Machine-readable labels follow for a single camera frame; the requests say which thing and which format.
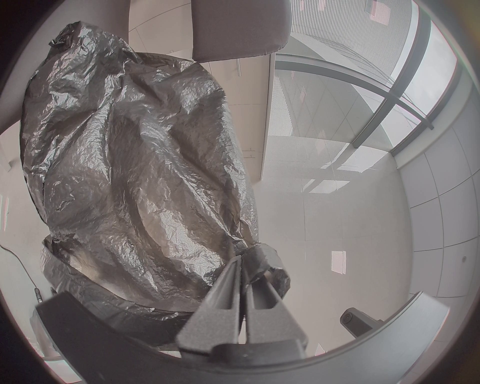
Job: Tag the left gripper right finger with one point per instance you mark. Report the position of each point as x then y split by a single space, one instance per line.
270 318

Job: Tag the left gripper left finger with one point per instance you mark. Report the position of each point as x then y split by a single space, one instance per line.
219 311

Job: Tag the black plastic bag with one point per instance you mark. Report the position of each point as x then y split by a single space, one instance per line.
131 168

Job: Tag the beige cabinet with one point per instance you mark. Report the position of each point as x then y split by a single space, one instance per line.
240 112

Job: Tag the window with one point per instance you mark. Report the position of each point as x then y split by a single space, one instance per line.
397 93

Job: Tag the grey white-legged chair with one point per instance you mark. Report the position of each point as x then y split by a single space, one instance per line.
240 30

